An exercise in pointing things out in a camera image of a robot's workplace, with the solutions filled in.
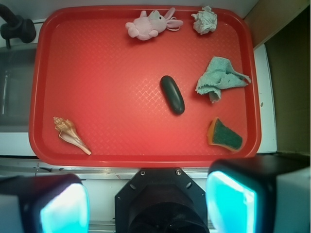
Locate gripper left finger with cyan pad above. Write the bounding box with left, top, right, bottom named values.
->
left=0, top=174, right=90, bottom=233

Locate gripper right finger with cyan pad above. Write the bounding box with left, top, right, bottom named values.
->
left=206, top=154, right=311, bottom=233

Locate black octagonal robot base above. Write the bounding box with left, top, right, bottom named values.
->
left=115, top=168, right=209, bottom=233

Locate green and orange sponge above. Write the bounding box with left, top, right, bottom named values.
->
left=207, top=117, right=243, bottom=151

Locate tan conch seashell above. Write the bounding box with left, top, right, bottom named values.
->
left=53, top=116, right=92, bottom=155

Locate light blue cloth rag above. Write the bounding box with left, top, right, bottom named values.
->
left=195, top=56, right=251, bottom=103

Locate red plastic tray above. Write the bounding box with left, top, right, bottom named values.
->
left=29, top=6, right=261, bottom=167

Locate dark green oblong stone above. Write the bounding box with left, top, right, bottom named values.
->
left=160, top=75, right=185, bottom=115

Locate stainless steel sink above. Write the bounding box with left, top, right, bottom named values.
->
left=0, top=44, right=37, bottom=133

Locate crumpled white paper ball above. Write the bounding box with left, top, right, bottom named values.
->
left=191, top=6, right=218, bottom=35

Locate pink plush bunny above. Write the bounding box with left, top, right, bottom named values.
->
left=125, top=7, right=183, bottom=41

